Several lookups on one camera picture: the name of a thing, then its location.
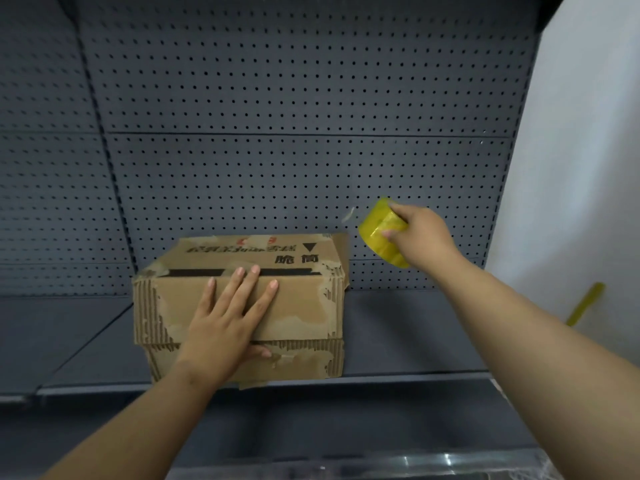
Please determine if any person's right hand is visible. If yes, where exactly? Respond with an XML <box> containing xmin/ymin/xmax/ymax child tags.
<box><xmin>382</xmin><ymin>203</ymin><xmax>463</xmax><ymax>280</ymax></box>

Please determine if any person's left hand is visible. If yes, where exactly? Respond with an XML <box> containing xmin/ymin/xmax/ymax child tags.
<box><xmin>175</xmin><ymin>265</ymin><xmax>279</xmax><ymax>383</ymax></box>

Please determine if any yellow packing tape roll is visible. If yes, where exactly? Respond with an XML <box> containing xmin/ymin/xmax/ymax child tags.
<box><xmin>358</xmin><ymin>197</ymin><xmax>412</xmax><ymax>269</ymax></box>

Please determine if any worn brown cardboard box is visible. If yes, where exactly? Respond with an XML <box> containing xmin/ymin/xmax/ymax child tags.
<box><xmin>132</xmin><ymin>233</ymin><xmax>351</xmax><ymax>390</ymax></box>

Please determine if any person's left forearm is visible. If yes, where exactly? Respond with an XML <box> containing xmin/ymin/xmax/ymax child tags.
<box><xmin>42</xmin><ymin>356</ymin><xmax>217</xmax><ymax>480</ymax></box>

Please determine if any person's right forearm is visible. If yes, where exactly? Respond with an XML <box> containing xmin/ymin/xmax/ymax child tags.
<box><xmin>435</xmin><ymin>252</ymin><xmax>640</xmax><ymax>480</ymax></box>

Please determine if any grey perforated metal shelving unit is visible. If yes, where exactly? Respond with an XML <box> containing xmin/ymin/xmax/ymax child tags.
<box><xmin>0</xmin><ymin>0</ymin><xmax>556</xmax><ymax>480</ymax></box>

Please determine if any yellow tape strip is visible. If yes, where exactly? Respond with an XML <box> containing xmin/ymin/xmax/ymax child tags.
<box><xmin>565</xmin><ymin>283</ymin><xmax>606</xmax><ymax>326</ymax></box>

